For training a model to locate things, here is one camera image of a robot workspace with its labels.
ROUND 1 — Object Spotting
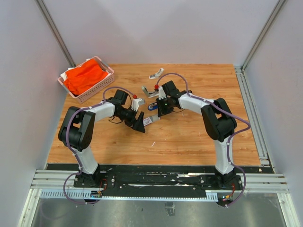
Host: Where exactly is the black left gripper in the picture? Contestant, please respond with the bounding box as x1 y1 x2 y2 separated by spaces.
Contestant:
116 106 145 133

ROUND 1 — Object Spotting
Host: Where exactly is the grey white stapler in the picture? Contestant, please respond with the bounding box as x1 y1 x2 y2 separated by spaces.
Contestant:
142 86 159 98

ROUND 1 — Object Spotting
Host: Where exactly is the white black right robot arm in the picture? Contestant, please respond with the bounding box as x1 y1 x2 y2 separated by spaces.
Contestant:
155 81 243 190

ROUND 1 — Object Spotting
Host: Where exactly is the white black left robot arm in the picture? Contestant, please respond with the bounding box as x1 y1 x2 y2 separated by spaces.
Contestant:
58 89 145 187

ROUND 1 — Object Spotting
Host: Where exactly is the orange cloth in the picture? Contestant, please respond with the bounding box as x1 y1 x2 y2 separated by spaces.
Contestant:
61 59 108 96

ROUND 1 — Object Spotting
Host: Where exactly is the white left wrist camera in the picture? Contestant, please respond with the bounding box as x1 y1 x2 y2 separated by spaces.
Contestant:
131 98 145 112

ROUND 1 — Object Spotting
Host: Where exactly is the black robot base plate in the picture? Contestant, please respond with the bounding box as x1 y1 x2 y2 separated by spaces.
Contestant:
46 164 248 198

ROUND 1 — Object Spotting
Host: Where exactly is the grey slotted cable duct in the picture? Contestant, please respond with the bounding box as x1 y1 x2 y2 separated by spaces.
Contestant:
40 189 219 202

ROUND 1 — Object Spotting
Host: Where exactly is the right aluminium frame post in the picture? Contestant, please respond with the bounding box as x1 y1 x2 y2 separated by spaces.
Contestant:
241 0 288 71

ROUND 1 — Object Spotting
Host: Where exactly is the aluminium frame post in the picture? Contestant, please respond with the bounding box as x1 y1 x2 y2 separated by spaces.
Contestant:
35 0 76 67
241 0 288 71

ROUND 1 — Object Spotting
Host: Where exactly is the left aluminium frame post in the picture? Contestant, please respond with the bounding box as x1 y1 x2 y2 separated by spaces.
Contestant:
35 0 76 67

